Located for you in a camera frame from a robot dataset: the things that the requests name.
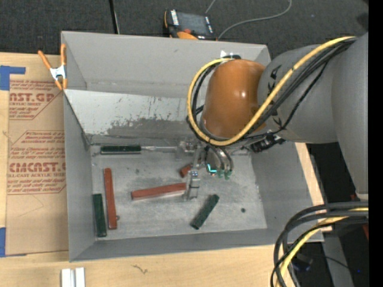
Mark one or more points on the black cylinder on white bracket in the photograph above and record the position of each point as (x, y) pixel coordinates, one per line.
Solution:
(266, 143)

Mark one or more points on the dark green flat block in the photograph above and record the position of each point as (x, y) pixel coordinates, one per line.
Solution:
(205, 211)
(99, 217)
(119, 149)

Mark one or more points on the grey metal bin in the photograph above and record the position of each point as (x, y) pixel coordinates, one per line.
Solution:
(155, 220)

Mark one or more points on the red-brown flat block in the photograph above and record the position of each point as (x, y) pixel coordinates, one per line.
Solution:
(184, 171)
(110, 199)
(157, 191)

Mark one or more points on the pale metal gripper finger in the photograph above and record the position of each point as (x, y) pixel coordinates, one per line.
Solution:
(188, 147)
(193, 187)

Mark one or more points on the brown cardboard board, red print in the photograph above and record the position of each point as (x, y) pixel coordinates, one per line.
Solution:
(36, 214)

